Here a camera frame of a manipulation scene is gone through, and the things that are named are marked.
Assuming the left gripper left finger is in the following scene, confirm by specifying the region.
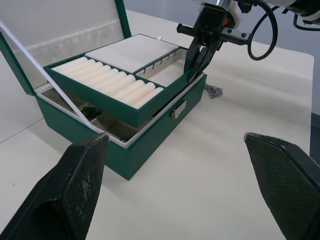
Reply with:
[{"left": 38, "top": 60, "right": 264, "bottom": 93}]
[{"left": 0, "top": 133, "right": 110, "bottom": 240}]

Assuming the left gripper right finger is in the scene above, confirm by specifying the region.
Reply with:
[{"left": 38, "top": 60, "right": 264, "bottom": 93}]
[{"left": 243, "top": 132, "right": 320, "bottom": 240}]

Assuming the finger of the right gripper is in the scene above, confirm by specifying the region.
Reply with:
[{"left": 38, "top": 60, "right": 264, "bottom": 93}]
[
  {"left": 184, "top": 34, "right": 206, "bottom": 77},
  {"left": 188, "top": 39, "right": 222, "bottom": 83}
]

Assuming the green jewelry tray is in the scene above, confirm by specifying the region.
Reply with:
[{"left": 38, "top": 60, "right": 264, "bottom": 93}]
[{"left": 43, "top": 33, "right": 202, "bottom": 128}]

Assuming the green jewelry box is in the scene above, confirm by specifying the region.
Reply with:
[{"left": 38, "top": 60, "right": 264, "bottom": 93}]
[{"left": 0, "top": 0, "right": 208, "bottom": 181}]

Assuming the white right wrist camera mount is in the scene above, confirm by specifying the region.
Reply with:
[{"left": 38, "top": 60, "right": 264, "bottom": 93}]
[{"left": 199, "top": 0, "right": 251, "bottom": 29}]

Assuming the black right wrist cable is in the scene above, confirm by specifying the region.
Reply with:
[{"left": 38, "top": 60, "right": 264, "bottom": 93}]
[{"left": 246, "top": 0, "right": 286, "bottom": 62}]

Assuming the white lid stay strap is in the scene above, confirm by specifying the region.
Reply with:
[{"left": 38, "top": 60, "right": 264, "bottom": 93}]
[{"left": 0, "top": 20, "right": 110, "bottom": 138}]

